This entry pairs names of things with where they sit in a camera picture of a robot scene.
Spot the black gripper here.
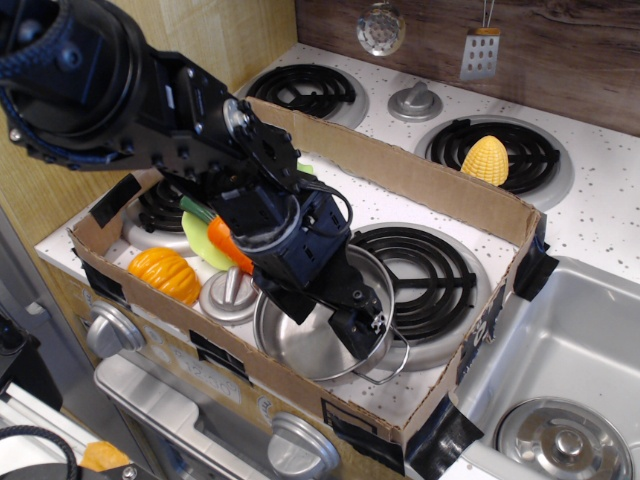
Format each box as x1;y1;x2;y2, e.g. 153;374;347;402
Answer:
209;177;396;361

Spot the orange toy carrot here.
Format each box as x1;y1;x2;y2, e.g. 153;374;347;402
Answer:
178;195;256;275

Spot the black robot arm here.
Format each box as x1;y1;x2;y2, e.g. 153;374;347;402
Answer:
1;1;389;360

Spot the light green plastic plate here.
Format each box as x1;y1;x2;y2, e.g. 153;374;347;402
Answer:
180;158;316;274

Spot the stainless steel pot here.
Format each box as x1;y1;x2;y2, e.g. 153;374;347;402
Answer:
253;246;410;385

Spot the black burner front right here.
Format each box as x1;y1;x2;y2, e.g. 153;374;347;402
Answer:
351;222;492;372

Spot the black burner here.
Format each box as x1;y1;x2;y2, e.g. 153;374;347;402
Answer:
351;222;492;372
236;64;369;129
415;115;575;211
122;180;195;257

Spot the brown cardboard fence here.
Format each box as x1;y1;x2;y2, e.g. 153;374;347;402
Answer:
71;99;554;479

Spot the silver oven knob right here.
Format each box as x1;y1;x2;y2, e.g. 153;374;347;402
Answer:
267;412;341;480

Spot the silver oven knob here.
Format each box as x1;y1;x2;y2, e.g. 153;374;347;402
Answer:
87;301;146;359
267;412;341;480

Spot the silver stove knob front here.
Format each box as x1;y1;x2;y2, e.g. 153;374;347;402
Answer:
199;266;258;326

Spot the silver stove knob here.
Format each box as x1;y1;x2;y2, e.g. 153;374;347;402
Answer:
199;266;258;326
387;81;443;123

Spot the yellow toy corn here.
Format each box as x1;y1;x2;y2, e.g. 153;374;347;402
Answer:
461;135;509;186

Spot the silver sink basin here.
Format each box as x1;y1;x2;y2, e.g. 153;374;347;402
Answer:
436;257;639;479

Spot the orange toy pumpkin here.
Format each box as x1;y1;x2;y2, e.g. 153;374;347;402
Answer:
127;247;201;305

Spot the silver pot lid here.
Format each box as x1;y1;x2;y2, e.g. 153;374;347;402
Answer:
493;397;635;479

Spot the silver stove knob back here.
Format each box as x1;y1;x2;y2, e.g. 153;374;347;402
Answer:
387;81;443;123

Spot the black burner back right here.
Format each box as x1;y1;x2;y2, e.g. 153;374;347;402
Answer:
415;115;575;211

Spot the black burner front left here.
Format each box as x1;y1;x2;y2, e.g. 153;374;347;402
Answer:
122;180;195;257

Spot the black burner back left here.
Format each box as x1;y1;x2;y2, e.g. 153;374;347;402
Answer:
236;64;369;129

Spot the silver oven knob left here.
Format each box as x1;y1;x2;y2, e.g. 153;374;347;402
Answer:
87;301;146;359

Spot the hanging metal spatula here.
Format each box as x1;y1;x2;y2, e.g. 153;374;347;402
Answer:
459;1;501;82

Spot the hanging metal strainer spoon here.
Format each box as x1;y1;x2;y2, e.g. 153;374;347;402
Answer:
356;1;406;57

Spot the orange object bottom left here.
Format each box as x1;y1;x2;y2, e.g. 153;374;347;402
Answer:
79;441;130;472

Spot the silver oven door handle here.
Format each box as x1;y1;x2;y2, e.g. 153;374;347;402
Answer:
94;355;265;479

